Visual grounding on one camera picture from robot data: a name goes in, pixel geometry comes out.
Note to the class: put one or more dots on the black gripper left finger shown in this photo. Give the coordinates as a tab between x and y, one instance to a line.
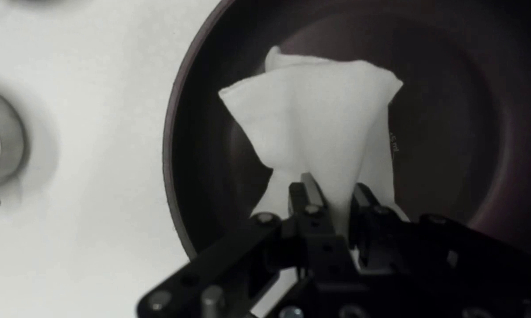
304	197

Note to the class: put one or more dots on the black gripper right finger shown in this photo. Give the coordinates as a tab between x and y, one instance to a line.
366	207

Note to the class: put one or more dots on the white cloth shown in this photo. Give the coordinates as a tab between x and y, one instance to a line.
318	117

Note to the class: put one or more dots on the black frying pan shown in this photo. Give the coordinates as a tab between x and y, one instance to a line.
465	117

